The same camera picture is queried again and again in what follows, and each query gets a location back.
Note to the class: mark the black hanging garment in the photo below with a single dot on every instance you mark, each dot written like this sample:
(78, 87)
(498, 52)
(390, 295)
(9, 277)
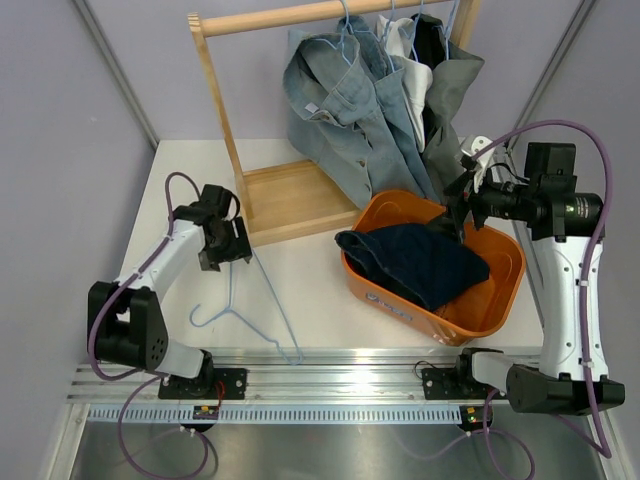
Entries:
(430, 43)

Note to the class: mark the orange plastic basket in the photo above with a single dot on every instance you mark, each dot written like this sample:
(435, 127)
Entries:
(480, 311)

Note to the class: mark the aluminium mounting rail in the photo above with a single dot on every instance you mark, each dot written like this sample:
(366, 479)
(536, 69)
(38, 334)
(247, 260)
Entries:
(343, 386)

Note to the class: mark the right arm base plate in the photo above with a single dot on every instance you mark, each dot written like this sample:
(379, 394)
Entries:
(447, 384)

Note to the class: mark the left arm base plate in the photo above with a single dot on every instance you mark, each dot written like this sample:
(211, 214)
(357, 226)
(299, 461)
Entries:
(230, 383)

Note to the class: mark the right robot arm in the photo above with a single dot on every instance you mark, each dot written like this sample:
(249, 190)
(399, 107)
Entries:
(572, 377)

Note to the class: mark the aluminium frame post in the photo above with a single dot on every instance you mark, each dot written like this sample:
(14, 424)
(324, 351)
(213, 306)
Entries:
(116, 71)
(562, 49)

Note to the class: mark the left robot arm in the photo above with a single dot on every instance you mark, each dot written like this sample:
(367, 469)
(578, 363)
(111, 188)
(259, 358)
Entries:
(126, 325)

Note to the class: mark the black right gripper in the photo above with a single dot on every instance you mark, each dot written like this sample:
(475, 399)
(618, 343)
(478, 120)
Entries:
(457, 209)

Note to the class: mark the aluminium frame post right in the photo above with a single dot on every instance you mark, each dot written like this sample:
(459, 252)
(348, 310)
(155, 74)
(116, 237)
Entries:
(562, 49)

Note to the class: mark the aluminium frame post left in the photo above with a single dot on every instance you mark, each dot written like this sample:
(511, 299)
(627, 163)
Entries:
(116, 71)

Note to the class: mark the wooden clothes rack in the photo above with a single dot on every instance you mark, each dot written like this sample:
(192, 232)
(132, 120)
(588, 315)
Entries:
(296, 199)

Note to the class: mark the light blue denim garment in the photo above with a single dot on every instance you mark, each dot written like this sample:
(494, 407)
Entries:
(390, 96)

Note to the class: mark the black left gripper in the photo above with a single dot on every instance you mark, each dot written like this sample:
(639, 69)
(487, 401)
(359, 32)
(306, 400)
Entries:
(238, 248)

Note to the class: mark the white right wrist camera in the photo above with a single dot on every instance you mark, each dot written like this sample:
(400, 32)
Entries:
(476, 159)

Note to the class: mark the white hanging garment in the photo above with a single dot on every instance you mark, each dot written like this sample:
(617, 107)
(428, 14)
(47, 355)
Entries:
(398, 40)

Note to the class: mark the light blue wire hanger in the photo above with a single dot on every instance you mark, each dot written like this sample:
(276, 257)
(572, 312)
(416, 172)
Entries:
(228, 309)

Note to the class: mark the light denim jacket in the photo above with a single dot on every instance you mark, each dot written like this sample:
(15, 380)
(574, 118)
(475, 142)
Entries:
(336, 121)

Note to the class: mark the grey hanging garment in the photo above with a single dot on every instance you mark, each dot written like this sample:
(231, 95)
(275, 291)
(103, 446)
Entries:
(451, 81)

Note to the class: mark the dark blue denim skirt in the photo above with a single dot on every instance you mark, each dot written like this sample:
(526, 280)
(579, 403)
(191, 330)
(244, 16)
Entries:
(414, 262)

